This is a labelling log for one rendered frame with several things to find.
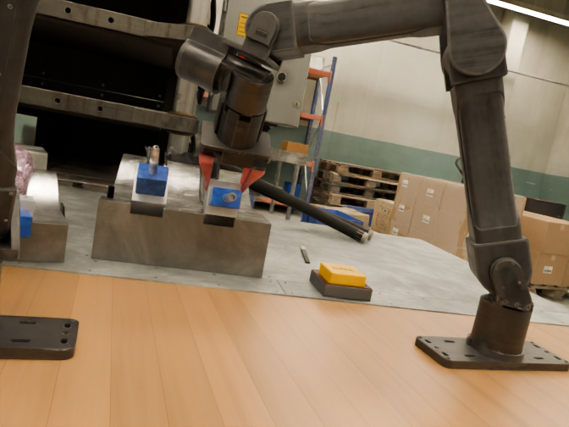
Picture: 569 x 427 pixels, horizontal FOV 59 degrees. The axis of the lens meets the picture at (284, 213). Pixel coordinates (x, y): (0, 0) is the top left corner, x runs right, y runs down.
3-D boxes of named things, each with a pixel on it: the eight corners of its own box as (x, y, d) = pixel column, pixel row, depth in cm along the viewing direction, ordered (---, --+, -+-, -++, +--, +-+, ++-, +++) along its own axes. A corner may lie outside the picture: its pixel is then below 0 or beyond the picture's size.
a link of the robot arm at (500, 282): (495, 256, 58) (546, 266, 57) (481, 243, 67) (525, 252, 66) (482, 307, 59) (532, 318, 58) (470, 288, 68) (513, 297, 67)
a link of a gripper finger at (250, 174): (208, 174, 80) (219, 125, 74) (251, 182, 82) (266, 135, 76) (207, 202, 75) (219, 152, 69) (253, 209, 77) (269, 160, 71)
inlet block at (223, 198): (247, 219, 68) (252, 180, 68) (211, 213, 67) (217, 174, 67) (233, 217, 81) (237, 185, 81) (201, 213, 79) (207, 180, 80)
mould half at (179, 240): (262, 278, 80) (277, 196, 78) (91, 258, 73) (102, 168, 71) (227, 219, 128) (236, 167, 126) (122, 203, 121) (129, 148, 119)
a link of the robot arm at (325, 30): (240, 2, 61) (503, -42, 55) (257, 22, 70) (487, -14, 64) (249, 102, 63) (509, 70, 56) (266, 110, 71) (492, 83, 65)
